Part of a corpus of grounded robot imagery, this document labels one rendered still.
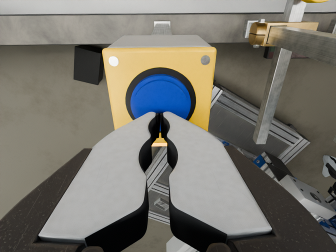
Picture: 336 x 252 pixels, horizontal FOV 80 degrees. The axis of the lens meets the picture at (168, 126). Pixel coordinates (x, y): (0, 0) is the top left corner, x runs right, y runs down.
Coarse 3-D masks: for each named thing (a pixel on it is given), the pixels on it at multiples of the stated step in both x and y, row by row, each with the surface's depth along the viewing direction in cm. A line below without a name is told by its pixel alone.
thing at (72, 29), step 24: (0, 24) 57; (24, 24) 57; (48, 24) 57; (72, 24) 57; (96, 24) 58; (120, 24) 58; (144, 24) 58; (192, 24) 58; (216, 24) 58; (240, 24) 58
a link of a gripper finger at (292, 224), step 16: (240, 160) 8; (256, 176) 7; (256, 192) 6; (272, 192) 6; (288, 192) 6; (272, 208) 6; (288, 208) 6; (304, 208) 6; (272, 224) 6; (288, 224) 6; (304, 224) 6; (240, 240) 5; (256, 240) 5; (272, 240) 5; (288, 240) 5; (304, 240) 5; (320, 240) 5
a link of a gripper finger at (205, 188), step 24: (168, 120) 11; (168, 144) 9; (192, 144) 9; (216, 144) 9; (192, 168) 7; (216, 168) 7; (192, 192) 6; (216, 192) 6; (240, 192) 6; (192, 216) 6; (216, 216) 6; (240, 216) 6; (264, 216) 6; (192, 240) 6; (216, 240) 6
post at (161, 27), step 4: (156, 24) 51; (160, 24) 51; (164, 24) 51; (168, 24) 51; (156, 28) 42; (160, 28) 42; (164, 28) 42; (168, 28) 42; (152, 32) 35; (156, 32) 35; (160, 32) 35; (164, 32) 35; (168, 32) 35
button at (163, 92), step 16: (144, 80) 13; (160, 80) 12; (176, 80) 13; (144, 96) 13; (160, 96) 13; (176, 96) 13; (144, 112) 13; (160, 112) 13; (176, 112) 13; (160, 128) 14
